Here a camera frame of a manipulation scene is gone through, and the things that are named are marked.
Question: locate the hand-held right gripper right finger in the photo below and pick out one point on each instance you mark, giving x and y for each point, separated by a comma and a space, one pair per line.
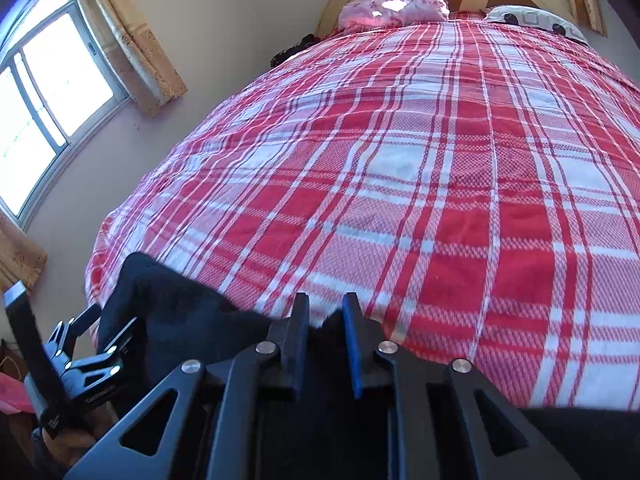
354, 355

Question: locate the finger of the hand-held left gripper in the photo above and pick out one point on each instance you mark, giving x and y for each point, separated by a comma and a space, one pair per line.
102, 367
75, 327

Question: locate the pink floral pillow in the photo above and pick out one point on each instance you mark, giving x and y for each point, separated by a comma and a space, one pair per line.
400, 5

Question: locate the pink cloth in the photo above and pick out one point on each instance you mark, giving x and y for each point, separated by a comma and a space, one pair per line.
12, 392

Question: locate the dark fuzzy cloth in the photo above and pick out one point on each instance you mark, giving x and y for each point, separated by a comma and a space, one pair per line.
292, 50

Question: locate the white patterned pillow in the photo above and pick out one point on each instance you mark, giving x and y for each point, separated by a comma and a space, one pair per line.
535, 20

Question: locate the black pants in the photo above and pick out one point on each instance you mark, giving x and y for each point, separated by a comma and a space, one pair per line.
190, 310

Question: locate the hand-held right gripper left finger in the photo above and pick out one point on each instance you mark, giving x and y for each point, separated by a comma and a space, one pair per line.
299, 345

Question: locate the person's left hand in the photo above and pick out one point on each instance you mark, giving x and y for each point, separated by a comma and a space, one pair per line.
67, 447

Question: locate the red plaid blanket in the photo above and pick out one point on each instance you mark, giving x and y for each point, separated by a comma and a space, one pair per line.
410, 200

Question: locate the large sliding window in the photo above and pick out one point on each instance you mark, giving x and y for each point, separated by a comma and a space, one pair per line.
45, 95

